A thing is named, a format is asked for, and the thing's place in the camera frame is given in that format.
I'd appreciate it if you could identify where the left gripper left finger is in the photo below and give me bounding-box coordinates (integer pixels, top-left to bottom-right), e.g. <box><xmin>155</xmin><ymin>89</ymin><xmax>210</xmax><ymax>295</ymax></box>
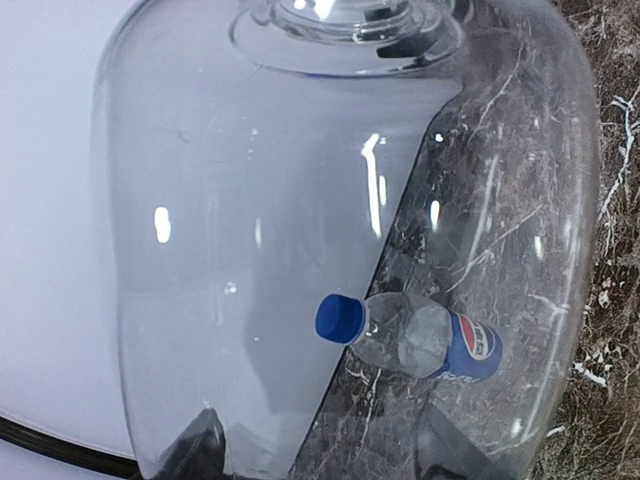
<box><xmin>154</xmin><ymin>407</ymin><xmax>226</xmax><ymax>480</ymax></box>

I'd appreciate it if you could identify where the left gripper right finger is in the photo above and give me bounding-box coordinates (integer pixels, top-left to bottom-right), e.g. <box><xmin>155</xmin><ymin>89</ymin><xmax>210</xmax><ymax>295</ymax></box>
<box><xmin>417</xmin><ymin>407</ymin><xmax>500</xmax><ymax>479</ymax></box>

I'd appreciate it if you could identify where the clear unlabeled plastic bottle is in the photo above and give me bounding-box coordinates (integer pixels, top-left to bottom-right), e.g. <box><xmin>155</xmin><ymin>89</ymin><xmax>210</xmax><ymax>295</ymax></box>
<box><xmin>94</xmin><ymin>1</ymin><xmax>599</xmax><ymax>479</ymax></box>

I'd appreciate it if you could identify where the Pepsi bottle blue cap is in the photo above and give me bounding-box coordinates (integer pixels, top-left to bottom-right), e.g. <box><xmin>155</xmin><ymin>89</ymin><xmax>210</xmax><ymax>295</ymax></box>
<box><xmin>314</xmin><ymin>292</ymin><xmax>504</xmax><ymax>384</ymax></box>

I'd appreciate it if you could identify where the left black frame post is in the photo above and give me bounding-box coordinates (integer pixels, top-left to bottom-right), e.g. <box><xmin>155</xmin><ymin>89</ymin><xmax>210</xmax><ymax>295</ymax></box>
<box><xmin>1</xmin><ymin>417</ymin><xmax>139</xmax><ymax>479</ymax></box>

